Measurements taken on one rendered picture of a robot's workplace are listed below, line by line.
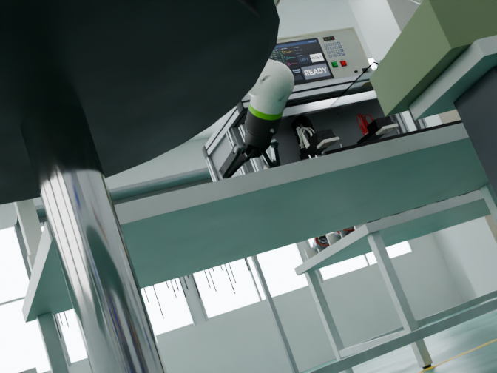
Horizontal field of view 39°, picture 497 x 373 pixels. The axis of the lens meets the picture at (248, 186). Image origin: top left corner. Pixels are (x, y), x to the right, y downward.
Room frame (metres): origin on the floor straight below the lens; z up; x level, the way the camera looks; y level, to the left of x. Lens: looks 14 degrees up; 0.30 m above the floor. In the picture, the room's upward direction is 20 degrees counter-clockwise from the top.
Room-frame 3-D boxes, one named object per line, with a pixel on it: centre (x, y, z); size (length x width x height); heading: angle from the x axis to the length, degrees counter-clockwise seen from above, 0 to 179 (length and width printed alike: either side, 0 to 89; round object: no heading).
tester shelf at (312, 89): (2.49, -0.28, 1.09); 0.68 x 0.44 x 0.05; 116
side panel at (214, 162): (2.42, 0.04, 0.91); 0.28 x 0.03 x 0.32; 26
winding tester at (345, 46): (2.50, -0.29, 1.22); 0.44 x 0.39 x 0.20; 116
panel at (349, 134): (2.43, -0.31, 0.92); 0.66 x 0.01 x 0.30; 116
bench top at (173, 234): (2.42, -0.32, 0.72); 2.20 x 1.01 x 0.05; 116
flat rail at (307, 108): (2.29, -0.38, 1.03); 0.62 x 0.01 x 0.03; 116
